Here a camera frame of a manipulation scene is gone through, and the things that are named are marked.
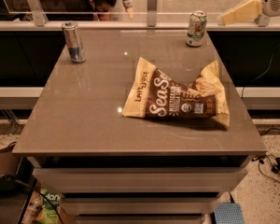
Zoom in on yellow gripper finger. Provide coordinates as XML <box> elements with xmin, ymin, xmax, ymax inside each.
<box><xmin>217</xmin><ymin>0</ymin><xmax>262</xmax><ymax>25</ymax></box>

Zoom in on green white 7up can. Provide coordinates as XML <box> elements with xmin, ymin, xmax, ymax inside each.
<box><xmin>186</xmin><ymin>10</ymin><xmax>207</xmax><ymax>47</ymax></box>

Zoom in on silver blue redbull can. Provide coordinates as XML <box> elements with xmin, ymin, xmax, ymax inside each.
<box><xmin>62</xmin><ymin>21</ymin><xmax>86</xmax><ymax>63</ymax></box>

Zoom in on brown yellow chips bag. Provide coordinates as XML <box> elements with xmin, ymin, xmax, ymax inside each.
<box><xmin>122</xmin><ymin>58</ymin><xmax>230</xmax><ymax>126</ymax></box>

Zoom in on blue perforated box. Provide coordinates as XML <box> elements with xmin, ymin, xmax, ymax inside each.
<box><xmin>214</xmin><ymin>203</ymin><xmax>245</xmax><ymax>224</ymax></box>

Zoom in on grey drawer cabinet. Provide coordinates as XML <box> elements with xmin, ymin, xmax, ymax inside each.
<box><xmin>14</xmin><ymin>29</ymin><xmax>266</xmax><ymax>224</ymax></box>

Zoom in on person in background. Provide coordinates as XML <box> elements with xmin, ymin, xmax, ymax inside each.
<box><xmin>13</xmin><ymin>0</ymin><xmax>134</xmax><ymax>22</ymax></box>

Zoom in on glass railing with posts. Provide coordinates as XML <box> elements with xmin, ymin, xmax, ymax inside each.
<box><xmin>0</xmin><ymin>0</ymin><xmax>280</xmax><ymax>31</ymax></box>

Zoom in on green snack bag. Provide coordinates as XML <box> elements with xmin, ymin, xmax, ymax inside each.
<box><xmin>36</xmin><ymin>187</ymin><xmax>63</xmax><ymax>224</ymax></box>

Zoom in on brown bin left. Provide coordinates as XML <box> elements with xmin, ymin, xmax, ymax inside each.
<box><xmin>0</xmin><ymin>142</ymin><xmax>21</xmax><ymax>175</ymax></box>

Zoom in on plastic water bottle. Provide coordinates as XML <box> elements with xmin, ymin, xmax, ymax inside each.
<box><xmin>21</xmin><ymin>194</ymin><xmax>42</xmax><ymax>224</ymax></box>

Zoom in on black power strip cable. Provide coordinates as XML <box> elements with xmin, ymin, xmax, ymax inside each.
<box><xmin>251</xmin><ymin>154</ymin><xmax>280</xmax><ymax>201</ymax></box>

